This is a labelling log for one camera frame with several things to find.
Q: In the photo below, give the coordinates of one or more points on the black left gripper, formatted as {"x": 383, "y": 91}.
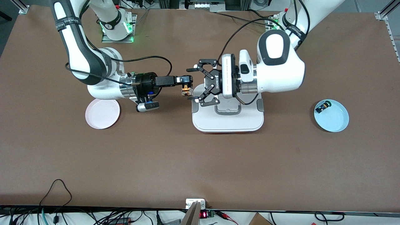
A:
{"x": 216, "y": 82}

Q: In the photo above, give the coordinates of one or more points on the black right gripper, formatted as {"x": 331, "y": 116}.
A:
{"x": 146, "y": 82}

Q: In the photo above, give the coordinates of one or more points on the orange push-button switch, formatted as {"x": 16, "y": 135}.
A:
{"x": 186, "y": 89}

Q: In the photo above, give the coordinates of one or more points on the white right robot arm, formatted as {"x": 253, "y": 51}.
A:
{"x": 103, "y": 90}

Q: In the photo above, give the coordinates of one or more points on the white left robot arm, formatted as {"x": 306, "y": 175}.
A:
{"x": 281, "y": 75}

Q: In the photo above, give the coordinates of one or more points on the white lidded container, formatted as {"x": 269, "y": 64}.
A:
{"x": 228, "y": 123}

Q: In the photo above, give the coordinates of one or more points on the pink round plate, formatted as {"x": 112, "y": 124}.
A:
{"x": 102, "y": 115}

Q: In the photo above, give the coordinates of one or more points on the white metal table clamp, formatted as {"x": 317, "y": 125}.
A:
{"x": 190, "y": 203}

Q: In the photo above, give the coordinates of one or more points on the red digit display module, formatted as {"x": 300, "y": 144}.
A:
{"x": 203, "y": 215}

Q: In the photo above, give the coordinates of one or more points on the grey slanted beam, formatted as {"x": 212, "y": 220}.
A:
{"x": 192, "y": 217}

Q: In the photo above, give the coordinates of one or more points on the light blue round plate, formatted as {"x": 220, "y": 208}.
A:
{"x": 336, "y": 118}

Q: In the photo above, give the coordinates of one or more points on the brown cardboard piece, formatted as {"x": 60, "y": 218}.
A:
{"x": 259, "y": 220}

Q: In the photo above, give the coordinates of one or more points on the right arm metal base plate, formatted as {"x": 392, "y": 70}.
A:
{"x": 133, "y": 28}

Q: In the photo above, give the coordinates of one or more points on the green push-button switch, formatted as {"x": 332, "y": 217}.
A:
{"x": 322, "y": 107}

